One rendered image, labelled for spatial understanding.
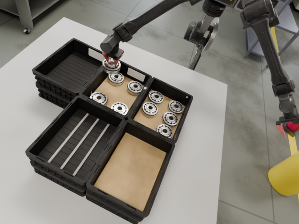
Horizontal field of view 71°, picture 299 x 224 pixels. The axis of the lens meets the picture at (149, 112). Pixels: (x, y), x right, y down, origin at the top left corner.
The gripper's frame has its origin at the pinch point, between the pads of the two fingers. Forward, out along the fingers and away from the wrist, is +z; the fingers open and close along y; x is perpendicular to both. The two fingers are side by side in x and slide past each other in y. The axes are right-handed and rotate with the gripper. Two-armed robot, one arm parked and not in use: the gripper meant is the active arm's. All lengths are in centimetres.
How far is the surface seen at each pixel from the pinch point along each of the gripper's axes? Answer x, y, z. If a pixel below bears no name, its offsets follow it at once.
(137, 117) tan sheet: -10.4, 26.1, 21.9
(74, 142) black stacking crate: -43.9, 5.5, 19.8
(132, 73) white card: 15.8, 8.1, 17.5
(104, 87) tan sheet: -2.4, -2.5, 21.9
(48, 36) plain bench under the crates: 27, -72, 36
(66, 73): -6.3, -28.1, 21.5
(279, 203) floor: 34, 184, 110
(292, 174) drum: 51, 173, 79
